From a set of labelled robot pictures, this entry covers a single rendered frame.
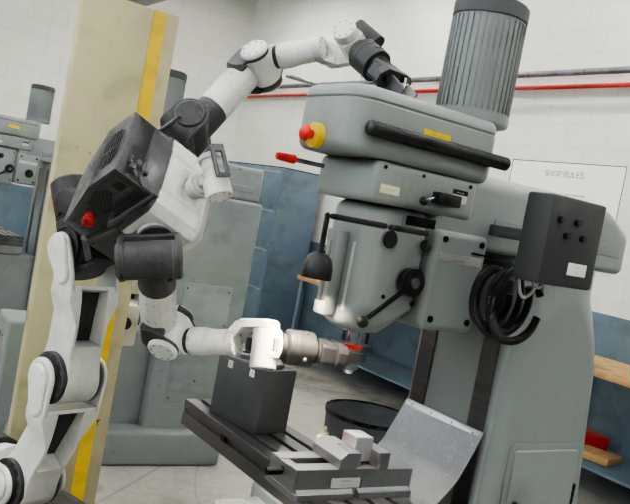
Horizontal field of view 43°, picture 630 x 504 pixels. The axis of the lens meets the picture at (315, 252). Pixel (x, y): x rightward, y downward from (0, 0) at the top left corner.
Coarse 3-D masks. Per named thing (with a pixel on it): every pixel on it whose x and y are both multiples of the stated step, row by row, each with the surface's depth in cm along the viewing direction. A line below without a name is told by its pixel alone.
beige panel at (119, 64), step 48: (96, 0) 323; (96, 48) 326; (144, 48) 337; (96, 96) 329; (144, 96) 340; (96, 144) 332; (48, 192) 327; (48, 240) 327; (48, 288) 330; (48, 336) 333; (96, 432) 351; (96, 480) 354
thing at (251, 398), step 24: (240, 360) 233; (216, 384) 240; (240, 384) 232; (264, 384) 225; (288, 384) 231; (216, 408) 238; (240, 408) 231; (264, 408) 226; (288, 408) 233; (264, 432) 228
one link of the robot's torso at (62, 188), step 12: (60, 180) 218; (72, 180) 218; (60, 192) 215; (72, 192) 212; (60, 204) 215; (60, 216) 216; (84, 252) 207; (96, 252) 207; (84, 264) 211; (96, 264) 210; (108, 264) 213; (84, 276) 217; (96, 276) 219
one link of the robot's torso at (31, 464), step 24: (48, 360) 210; (48, 384) 208; (48, 408) 213; (72, 408) 217; (96, 408) 222; (24, 432) 219; (48, 432) 211; (72, 432) 221; (24, 456) 219; (48, 456) 223; (24, 480) 218; (48, 480) 222
